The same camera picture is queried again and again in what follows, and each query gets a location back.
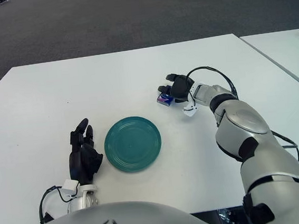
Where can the teal green round plate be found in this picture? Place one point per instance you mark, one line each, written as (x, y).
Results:
(132, 145)

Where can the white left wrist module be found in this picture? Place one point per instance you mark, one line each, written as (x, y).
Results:
(71, 187)

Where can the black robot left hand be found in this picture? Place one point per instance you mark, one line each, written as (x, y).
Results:
(81, 161)

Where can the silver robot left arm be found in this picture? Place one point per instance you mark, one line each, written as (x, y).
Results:
(84, 200)

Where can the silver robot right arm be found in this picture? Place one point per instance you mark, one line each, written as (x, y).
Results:
(246, 126)

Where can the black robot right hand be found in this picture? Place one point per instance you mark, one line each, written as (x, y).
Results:
(180, 88)

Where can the white neighbouring table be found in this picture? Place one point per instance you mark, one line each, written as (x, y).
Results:
(289, 48)

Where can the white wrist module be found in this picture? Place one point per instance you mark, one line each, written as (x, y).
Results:
(71, 187)
(190, 112)

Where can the purple gum pack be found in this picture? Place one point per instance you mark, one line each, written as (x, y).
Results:
(164, 99)

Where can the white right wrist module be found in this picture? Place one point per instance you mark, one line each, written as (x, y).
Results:
(190, 112)

